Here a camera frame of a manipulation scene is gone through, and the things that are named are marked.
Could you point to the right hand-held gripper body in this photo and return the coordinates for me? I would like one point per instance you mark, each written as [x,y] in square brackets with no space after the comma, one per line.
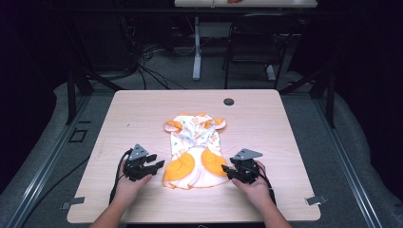
[247,167]

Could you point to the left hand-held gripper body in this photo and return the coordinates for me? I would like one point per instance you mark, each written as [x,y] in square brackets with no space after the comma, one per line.
[135,164]

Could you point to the white and orange baby garment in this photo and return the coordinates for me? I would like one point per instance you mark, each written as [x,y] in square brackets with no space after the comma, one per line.
[195,148]

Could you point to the person's left hand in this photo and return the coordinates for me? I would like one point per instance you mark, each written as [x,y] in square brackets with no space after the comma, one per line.
[130,186]

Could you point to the person's right hand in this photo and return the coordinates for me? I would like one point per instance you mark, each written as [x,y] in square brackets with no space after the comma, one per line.
[255,190]

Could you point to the dark round table grommet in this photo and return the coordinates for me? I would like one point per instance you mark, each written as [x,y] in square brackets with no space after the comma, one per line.
[228,101]

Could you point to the white table foot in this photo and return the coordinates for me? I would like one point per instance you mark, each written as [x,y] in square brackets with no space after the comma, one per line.
[271,73]

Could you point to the white table leg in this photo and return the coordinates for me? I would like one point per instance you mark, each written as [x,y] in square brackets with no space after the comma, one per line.
[197,57]

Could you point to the black folding chair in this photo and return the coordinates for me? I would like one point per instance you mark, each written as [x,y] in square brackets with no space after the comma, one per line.
[253,38]

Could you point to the light wooden background table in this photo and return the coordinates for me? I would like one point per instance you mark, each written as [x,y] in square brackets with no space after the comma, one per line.
[269,3]

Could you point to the red object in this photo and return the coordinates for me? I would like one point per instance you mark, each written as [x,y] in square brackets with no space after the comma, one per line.
[234,1]

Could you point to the grey metal table bracket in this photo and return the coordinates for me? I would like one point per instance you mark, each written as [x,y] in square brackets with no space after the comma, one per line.
[73,202]
[316,200]

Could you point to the black metal frame stand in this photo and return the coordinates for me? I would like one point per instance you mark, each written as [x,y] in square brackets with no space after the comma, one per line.
[330,101]
[72,95]

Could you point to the aluminium floor rail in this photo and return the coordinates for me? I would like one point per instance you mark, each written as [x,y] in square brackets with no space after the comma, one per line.
[41,177]
[348,171]

